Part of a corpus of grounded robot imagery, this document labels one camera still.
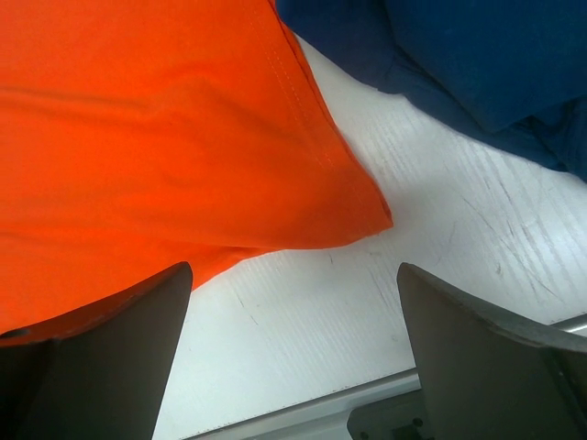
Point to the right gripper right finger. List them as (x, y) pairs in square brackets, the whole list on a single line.
[(488, 373)]

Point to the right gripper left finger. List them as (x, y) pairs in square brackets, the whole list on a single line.
[(99, 371)]

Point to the orange t shirt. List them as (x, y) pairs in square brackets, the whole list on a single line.
[(139, 134)]

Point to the blue printed t shirt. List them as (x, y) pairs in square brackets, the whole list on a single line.
[(511, 74)]

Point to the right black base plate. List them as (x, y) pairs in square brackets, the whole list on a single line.
[(397, 418)]

